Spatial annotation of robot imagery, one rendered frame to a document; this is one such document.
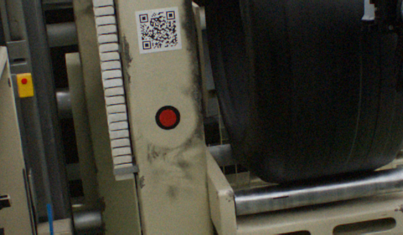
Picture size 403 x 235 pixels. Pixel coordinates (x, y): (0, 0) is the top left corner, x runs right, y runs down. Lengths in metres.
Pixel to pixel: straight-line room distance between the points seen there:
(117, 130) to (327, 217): 0.41
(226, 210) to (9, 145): 0.43
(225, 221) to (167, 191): 0.14
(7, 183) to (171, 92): 0.40
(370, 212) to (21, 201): 0.64
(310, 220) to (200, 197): 0.21
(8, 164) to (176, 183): 0.42
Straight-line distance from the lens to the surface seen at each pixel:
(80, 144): 2.29
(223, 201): 1.44
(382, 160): 1.51
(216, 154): 1.75
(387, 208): 1.55
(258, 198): 1.49
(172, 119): 1.49
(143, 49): 1.47
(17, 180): 1.22
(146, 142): 1.51
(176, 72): 1.48
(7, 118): 1.19
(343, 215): 1.53
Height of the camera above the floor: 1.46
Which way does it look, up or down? 16 degrees down
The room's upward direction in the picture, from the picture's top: 5 degrees counter-clockwise
